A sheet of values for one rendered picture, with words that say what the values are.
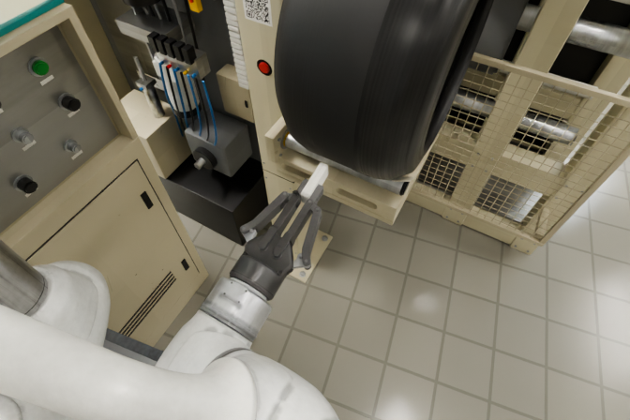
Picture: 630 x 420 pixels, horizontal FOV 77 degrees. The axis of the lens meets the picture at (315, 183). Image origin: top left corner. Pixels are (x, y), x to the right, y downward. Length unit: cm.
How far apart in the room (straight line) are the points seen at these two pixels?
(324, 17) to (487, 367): 151
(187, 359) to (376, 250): 146
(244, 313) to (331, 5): 47
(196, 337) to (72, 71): 71
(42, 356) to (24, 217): 76
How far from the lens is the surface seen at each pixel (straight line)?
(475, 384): 181
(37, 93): 104
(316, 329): 175
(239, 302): 57
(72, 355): 40
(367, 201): 105
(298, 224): 62
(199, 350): 55
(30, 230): 111
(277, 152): 106
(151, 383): 40
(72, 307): 82
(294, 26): 69
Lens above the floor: 168
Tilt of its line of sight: 53 degrees down
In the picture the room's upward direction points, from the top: straight up
